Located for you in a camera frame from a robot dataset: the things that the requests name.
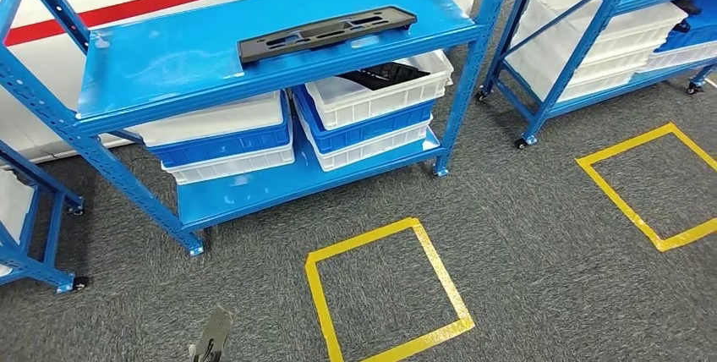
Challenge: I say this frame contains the red barrier belt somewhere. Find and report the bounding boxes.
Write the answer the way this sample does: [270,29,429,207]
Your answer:
[5,0,256,47]

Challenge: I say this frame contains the stacked white plastic crates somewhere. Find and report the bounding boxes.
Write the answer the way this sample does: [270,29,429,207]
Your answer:
[0,168,36,277]
[506,0,689,104]

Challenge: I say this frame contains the yellow floor tape square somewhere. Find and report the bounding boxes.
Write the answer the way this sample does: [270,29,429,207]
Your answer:
[575,122,717,253]
[304,217,476,362]

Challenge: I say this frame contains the blue metal shelf rack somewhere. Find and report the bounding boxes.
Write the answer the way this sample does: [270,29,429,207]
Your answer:
[0,140,90,294]
[0,0,519,257]
[476,0,717,151]

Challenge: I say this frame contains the black plastic plate bracket part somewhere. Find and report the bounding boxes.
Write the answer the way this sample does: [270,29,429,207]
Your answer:
[237,5,419,65]

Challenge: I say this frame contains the black parts in crate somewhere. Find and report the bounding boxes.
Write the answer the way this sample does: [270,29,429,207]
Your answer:
[337,62,431,91]

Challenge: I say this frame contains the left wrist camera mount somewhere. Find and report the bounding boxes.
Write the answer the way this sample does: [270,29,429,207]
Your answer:
[187,305,233,362]

